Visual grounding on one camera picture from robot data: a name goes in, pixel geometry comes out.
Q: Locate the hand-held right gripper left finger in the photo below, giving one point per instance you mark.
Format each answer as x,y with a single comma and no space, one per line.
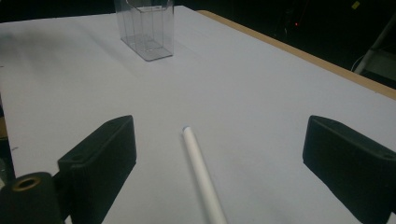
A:
99,161

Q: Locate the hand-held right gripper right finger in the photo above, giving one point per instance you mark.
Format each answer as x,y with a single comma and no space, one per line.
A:
351,158

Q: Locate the white pen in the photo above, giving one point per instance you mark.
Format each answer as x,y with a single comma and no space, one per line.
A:
200,172

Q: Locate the clear plastic holder box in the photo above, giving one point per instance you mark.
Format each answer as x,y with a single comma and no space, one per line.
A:
146,29

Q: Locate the metal stand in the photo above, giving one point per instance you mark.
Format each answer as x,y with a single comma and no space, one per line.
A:
375,46

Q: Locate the white table cover sheet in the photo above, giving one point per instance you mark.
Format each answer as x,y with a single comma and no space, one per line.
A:
218,84

